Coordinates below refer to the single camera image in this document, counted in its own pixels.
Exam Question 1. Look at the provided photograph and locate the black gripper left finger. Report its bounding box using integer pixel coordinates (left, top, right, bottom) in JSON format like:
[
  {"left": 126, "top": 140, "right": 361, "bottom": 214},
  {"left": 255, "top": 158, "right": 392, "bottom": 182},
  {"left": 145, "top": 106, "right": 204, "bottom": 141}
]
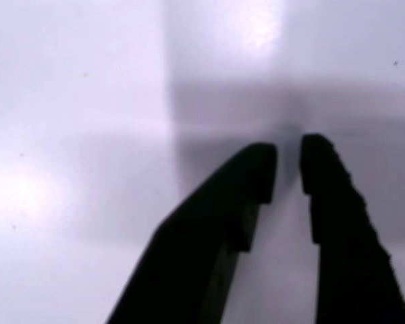
[{"left": 104, "top": 142, "right": 277, "bottom": 324}]

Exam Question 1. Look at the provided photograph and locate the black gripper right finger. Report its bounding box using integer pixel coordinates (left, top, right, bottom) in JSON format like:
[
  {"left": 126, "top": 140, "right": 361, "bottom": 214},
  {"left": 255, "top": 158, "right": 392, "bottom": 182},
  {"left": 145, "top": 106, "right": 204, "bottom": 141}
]
[{"left": 299, "top": 133, "right": 405, "bottom": 324}]

